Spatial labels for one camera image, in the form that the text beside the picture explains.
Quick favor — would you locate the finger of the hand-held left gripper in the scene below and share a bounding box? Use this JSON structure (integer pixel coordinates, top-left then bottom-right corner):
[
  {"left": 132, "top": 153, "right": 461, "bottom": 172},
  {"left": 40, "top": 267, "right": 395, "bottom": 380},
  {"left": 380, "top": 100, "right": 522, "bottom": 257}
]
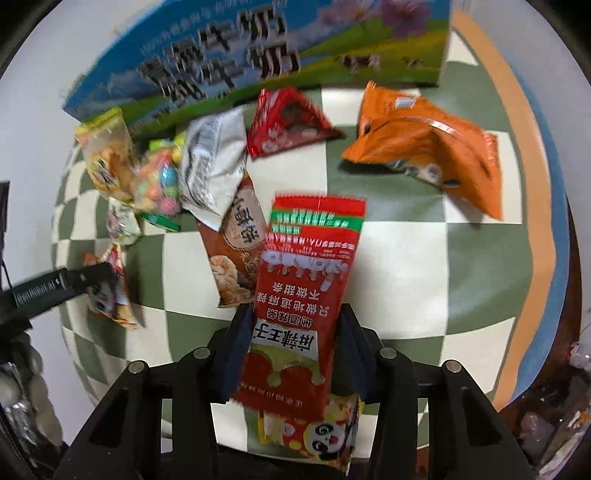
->
[{"left": 62, "top": 261, "right": 118, "bottom": 296}]

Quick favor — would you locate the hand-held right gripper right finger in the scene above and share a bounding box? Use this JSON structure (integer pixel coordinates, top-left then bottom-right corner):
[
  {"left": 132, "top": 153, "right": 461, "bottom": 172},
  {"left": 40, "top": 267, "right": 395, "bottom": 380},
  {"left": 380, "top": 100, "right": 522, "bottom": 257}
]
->
[{"left": 330, "top": 305, "right": 541, "bottom": 480}]

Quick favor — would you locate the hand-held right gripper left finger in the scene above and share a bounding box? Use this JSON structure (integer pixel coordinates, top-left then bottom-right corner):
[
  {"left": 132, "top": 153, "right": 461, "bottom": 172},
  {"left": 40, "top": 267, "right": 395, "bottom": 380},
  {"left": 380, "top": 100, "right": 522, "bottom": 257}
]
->
[{"left": 53, "top": 305, "right": 257, "bottom": 480}]

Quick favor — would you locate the orange panda snack packet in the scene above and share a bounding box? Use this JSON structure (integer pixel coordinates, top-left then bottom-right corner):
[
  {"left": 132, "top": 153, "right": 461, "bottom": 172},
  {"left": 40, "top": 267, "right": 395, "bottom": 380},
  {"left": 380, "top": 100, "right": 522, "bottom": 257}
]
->
[{"left": 82, "top": 242, "right": 141, "bottom": 330}]

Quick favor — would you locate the long red snack packet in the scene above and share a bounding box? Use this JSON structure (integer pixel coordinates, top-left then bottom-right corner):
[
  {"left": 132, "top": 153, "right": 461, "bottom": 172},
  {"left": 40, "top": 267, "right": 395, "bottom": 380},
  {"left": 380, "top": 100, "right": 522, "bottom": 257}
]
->
[{"left": 231, "top": 194, "right": 368, "bottom": 421}]

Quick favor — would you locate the yellow panda snack packet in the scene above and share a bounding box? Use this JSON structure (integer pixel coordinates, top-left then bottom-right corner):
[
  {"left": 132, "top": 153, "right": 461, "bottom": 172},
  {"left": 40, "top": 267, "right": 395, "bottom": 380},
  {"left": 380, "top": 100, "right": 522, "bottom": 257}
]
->
[{"left": 256, "top": 392, "right": 365, "bottom": 476}]

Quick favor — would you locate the brown snack packet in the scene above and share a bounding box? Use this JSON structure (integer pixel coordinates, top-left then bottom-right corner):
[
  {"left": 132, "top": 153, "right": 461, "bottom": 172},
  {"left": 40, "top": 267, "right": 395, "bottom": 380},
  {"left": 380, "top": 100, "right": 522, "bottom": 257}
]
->
[{"left": 196, "top": 173, "right": 273, "bottom": 309}]

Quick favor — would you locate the yellow cracker packet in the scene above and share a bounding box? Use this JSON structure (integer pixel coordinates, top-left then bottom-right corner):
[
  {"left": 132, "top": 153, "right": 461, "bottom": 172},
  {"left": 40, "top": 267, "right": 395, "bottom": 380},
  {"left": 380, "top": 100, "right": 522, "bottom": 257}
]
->
[{"left": 75, "top": 107, "right": 137, "bottom": 201}]

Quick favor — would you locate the colourful candy bag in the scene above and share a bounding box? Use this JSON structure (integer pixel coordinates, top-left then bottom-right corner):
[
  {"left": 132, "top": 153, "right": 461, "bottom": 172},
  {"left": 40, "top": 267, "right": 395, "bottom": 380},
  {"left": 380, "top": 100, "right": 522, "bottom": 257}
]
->
[{"left": 130, "top": 131, "right": 190, "bottom": 232}]

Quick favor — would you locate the silver snack packet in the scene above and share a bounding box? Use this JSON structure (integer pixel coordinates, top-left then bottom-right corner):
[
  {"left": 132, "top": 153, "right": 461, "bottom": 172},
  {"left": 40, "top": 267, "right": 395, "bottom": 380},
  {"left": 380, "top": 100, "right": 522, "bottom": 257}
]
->
[{"left": 178, "top": 107, "right": 250, "bottom": 232}]

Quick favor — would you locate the orange snack bag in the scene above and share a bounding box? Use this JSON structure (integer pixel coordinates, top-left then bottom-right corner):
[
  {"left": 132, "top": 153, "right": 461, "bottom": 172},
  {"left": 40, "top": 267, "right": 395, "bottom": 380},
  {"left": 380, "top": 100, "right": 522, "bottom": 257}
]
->
[{"left": 341, "top": 80, "right": 504, "bottom": 221}]

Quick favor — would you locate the red triangular snack packet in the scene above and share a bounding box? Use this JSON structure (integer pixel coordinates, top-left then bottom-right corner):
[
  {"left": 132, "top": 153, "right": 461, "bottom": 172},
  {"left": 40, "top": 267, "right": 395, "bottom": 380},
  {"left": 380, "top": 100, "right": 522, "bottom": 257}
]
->
[{"left": 246, "top": 87, "right": 347, "bottom": 158}]

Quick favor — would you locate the blue printed cardboard box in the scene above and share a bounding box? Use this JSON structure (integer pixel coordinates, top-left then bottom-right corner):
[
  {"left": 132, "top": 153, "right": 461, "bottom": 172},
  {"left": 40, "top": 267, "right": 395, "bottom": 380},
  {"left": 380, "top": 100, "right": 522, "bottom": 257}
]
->
[{"left": 62, "top": 0, "right": 453, "bottom": 126}]

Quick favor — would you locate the small white candy packet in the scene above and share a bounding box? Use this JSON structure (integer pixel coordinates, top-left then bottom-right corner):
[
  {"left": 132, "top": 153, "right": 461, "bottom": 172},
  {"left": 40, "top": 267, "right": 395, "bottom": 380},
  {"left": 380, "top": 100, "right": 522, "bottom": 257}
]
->
[{"left": 105, "top": 198, "right": 141, "bottom": 247}]

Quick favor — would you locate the grey lumpy object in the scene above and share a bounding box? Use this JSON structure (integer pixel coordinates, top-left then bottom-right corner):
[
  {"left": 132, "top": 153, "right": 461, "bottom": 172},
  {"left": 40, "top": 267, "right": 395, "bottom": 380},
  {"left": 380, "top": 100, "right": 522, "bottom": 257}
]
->
[{"left": 0, "top": 337, "right": 63, "bottom": 462}]

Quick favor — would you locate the orange rimmed round table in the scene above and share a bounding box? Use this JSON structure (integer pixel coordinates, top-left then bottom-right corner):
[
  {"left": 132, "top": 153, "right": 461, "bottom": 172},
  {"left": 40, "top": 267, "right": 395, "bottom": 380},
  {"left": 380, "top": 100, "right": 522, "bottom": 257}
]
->
[{"left": 450, "top": 9, "right": 573, "bottom": 414}]

